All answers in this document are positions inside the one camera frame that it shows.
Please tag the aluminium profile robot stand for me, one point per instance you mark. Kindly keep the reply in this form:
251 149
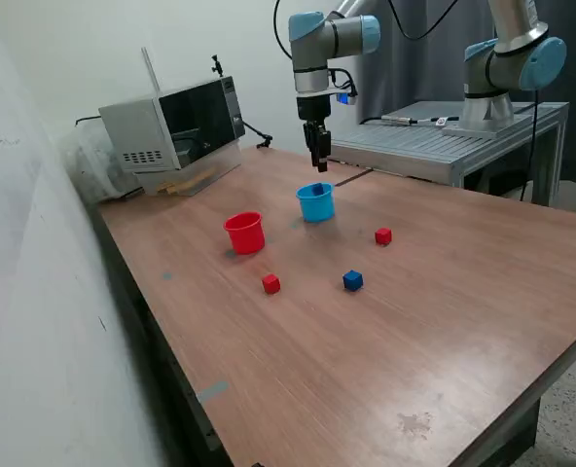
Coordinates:
414 146

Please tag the red cube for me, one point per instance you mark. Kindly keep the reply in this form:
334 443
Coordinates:
271 284
383 237

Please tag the silver microwave oven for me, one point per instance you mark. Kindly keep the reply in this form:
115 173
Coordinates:
132 126

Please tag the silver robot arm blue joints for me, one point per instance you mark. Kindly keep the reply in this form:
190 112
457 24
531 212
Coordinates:
317 39

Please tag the yellow wooden pieces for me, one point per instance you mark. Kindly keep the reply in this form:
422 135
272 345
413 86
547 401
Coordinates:
186 185

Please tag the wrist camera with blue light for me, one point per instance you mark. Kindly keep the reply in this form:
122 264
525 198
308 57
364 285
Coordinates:
346 97

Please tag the thin white rod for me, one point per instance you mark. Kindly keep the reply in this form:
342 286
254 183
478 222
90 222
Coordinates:
150 68

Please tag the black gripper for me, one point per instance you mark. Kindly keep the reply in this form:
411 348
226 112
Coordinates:
313 111

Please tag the translucent plastic bag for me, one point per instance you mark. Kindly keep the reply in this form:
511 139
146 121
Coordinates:
93 170

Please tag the blue plastic cup bin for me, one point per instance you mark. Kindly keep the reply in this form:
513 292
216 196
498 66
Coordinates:
315 209

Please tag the aluminium base mounting plate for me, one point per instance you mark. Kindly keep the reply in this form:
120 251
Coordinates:
478 129

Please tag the black flat strip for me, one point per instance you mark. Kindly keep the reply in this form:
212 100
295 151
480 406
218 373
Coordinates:
352 178

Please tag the dark grey curtain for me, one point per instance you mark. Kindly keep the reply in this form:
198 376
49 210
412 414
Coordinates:
424 73

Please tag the red plastic cup bin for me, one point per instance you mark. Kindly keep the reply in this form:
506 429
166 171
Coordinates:
244 238

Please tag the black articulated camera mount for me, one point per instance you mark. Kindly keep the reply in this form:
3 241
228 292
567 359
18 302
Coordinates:
215 65

